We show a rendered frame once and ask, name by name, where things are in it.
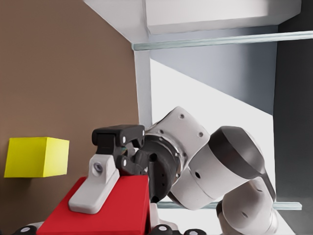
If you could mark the silver frame post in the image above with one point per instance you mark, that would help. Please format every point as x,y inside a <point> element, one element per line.
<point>283,206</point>
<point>220,40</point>

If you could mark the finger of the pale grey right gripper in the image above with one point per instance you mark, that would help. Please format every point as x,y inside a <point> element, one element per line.
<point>97,186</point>

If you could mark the red wooden cube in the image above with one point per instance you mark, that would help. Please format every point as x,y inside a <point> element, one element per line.
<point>117,205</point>

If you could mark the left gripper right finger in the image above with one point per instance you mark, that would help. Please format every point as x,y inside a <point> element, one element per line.
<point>161,228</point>

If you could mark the yellow wooden cube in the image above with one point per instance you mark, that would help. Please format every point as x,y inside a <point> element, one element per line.
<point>34,156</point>

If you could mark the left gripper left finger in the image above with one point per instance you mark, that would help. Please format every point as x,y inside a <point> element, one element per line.
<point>29,229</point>

